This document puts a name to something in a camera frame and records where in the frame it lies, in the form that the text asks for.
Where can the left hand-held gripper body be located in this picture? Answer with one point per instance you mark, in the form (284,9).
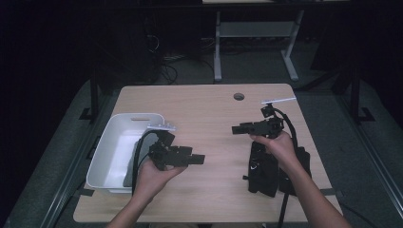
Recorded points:
(164,152)

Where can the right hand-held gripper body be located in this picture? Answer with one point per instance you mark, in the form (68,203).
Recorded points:
(272,126)

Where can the grey mitten with label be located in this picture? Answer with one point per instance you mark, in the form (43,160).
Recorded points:
(129,177)

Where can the black glove with white mark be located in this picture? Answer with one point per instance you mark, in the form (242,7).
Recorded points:
(304,158)

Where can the white plastic bin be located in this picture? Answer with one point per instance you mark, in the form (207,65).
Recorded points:
(111,152)

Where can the person's right hand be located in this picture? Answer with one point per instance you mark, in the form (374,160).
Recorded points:
(282,148)

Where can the person's left hand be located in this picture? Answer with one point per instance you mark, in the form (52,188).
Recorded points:
(150,179)

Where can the black glove with metal clip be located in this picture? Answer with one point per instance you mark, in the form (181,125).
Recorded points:
(263,171)

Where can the black tape strip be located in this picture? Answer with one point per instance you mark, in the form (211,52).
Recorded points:
(331,192)
(86,192)

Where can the black computer tower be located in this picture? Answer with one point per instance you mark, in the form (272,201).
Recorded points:
(133,53)

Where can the black metal post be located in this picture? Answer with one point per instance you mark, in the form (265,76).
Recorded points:
(355,95)
(94,98)

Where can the white metal desk frame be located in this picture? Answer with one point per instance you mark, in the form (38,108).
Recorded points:
(253,29)

